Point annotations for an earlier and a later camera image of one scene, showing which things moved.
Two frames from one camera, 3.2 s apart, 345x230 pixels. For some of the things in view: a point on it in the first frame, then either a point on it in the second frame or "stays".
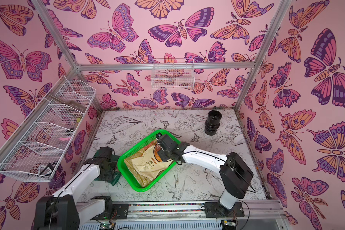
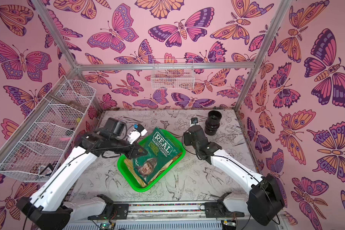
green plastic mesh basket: x=128 y=173 stays
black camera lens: x=212 y=122 stays
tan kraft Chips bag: x=143 y=180 stays
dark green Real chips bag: x=115 y=175 -> x=161 y=149
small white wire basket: x=173 y=74 stays
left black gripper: x=107 y=177 -> x=135 y=152
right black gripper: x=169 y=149 -> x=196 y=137
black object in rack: x=51 y=167 stays
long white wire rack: x=34 y=155 stays
